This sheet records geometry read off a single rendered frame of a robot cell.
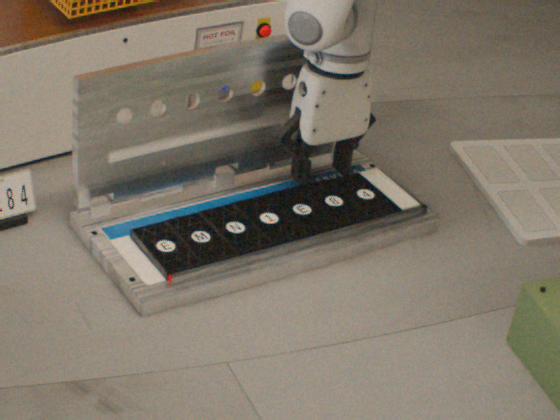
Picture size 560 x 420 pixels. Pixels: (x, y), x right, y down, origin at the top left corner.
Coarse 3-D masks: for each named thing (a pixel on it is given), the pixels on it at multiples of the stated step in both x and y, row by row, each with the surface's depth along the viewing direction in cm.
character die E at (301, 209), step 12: (276, 192) 158; (288, 192) 158; (300, 192) 159; (276, 204) 155; (288, 204) 156; (300, 204) 156; (312, 204) 157; (300, 216) 154; (312, 216) 155; (324, 216) 155; (312, 228) 152; (324, 228) 152; (336, 228) 153
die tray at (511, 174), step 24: (456, 144) 180; (480, 144) 181; (504, 144) 182; (528, 144) 184; (552, 144) 185; (480, 168) 175; (504, 168) 176; (528, 168) 177; (552, 168) 178; (504, 192) 169; (528, 192) 170; (552, 192) 171; (504, 216) 164; (528, 216) 165; (552, 216) 165; (528, 240) 159; (552, 240) 161
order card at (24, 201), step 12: (0, 180) 148; (12, 180) 149; (24, 180) 150; (0, 192) 148; (12, 192) 149; (24, 192) 150; (0, 204) 149; (12, 204) 150; (24, 204) 151; (0, 216) 149
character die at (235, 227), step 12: (228, 204) 154; (204, 216) 151; (216, 216) 152; (228, 216) 152; (240, 216) 153; (216, 228) 149; (228, 228) 150; (240, 228) 150; (252, 228) 151; (228, 240) 148; (240, 240) 149; (252, 240) 149; (264, 240) 149; (240, 252) 146
